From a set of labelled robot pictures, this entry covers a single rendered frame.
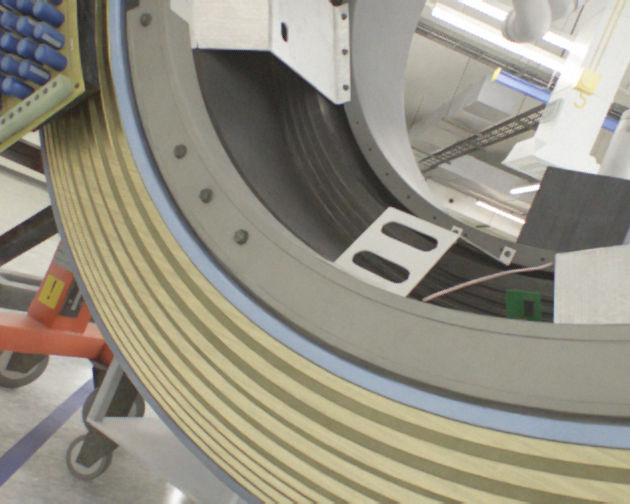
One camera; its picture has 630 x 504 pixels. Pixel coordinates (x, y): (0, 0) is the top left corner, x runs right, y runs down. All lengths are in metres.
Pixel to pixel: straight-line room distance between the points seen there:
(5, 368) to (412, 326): 1.65
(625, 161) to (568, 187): 0.15
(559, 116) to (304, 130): 4.41
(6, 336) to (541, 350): 1.36
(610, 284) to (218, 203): 0.40
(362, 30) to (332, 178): 0.29
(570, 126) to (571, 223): 3.68
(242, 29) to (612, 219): 1.03
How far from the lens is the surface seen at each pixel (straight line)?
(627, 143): 1.82
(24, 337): 1.73
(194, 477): 1.52
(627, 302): 0.62
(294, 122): 1.02
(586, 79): 4.78
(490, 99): 8.70
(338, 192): 0.94
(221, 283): 0.69
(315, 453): 0.61
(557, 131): 5.31
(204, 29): 0.95
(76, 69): 0.89
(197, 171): 0.77
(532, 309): 0.62
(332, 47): 1.10
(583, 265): 0.66
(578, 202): 1.71
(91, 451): 1.66
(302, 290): 0.64
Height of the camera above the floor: 0.65
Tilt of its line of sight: 1 degrees up
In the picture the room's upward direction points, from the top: 22 degrees clockwise
